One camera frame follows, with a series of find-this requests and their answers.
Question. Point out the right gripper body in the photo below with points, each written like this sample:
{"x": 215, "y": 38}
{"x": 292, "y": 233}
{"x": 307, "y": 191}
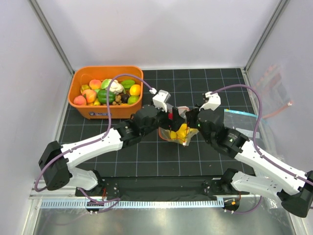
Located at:
{"x": 204, "y": 134}

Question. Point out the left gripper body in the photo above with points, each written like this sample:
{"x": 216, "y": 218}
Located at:
{"x": 162, "y": 120}

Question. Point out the red zipper clear bag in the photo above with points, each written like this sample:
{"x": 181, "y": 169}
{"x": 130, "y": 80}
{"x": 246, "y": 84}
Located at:
{"x": 165, "y": 134}

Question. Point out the green bell pepper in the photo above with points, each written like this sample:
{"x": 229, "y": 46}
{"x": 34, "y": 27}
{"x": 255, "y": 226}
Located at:
{"x": 104, "y": 96}

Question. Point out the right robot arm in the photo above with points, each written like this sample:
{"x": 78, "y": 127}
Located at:
{"x": 238, "y": 146}

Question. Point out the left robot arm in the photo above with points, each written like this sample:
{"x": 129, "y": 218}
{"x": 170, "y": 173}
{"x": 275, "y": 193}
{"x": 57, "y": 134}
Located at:
{"x": 59, "y": 164}

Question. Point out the blue zipper clear bag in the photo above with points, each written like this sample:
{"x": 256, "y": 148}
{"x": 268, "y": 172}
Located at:
{"x": 245, "y": 122}

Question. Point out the green lime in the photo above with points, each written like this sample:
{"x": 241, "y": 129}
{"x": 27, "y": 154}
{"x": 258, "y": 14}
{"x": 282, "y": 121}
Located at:
{"x": 132, "y": 99}

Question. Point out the yellow lemon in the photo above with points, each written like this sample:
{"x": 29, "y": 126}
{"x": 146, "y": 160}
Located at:
{"x": 135, "y": 90}

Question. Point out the dark purple fruit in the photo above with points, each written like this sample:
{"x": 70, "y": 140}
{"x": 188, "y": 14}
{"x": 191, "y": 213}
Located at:
{"x": 124, "y": 98}

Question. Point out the brown nuts pile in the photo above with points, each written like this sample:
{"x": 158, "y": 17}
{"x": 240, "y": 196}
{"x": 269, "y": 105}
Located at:
{"x": 117, "y": 100}

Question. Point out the green star fruit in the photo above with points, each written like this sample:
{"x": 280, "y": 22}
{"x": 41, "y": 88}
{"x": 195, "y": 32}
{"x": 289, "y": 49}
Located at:
{"x": 127, "y": 83}

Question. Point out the cauliflower toy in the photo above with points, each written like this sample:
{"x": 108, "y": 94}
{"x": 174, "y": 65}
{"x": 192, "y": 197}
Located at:
{"x": 115, "y": 87}

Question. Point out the peach middle left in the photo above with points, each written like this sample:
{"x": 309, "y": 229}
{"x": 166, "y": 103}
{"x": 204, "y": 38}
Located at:
{"x": 89, "y": 95}

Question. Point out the peach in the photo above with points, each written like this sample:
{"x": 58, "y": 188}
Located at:
{"x": 89, "y": 95}
{"x": 95, "y": 84}
{"x": 80, "y": 101}

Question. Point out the peach upper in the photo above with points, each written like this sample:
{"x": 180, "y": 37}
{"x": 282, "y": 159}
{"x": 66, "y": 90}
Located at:
{"x": 95, "y": 84}

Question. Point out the yellow star fruit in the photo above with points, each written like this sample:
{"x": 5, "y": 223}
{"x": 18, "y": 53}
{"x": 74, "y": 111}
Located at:
{"x": 85, "y": 89}

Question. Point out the peach front left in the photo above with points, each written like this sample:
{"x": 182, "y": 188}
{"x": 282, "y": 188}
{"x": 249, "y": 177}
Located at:
{"x": 80, "y": 101}

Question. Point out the orange plastic bin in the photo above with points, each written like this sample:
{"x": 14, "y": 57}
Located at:
{"x": 84, "y": 75}

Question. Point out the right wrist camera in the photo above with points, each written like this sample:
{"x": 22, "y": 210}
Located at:
{"x": 211, "y": 101}

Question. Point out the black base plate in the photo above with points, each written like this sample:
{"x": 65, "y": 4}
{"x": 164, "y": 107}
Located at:
{"x": 163, "y": 189}

